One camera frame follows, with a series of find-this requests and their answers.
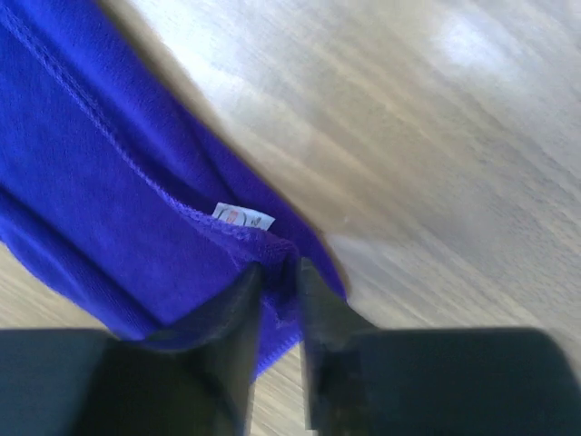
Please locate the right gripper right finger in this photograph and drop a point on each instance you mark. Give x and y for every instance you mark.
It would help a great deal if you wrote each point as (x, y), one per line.
(364, 380)

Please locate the purple towel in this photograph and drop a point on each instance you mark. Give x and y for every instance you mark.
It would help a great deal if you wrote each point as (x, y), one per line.
(118, 198)

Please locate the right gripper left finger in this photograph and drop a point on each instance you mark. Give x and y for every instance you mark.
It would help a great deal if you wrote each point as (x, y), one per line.
(193, 378)

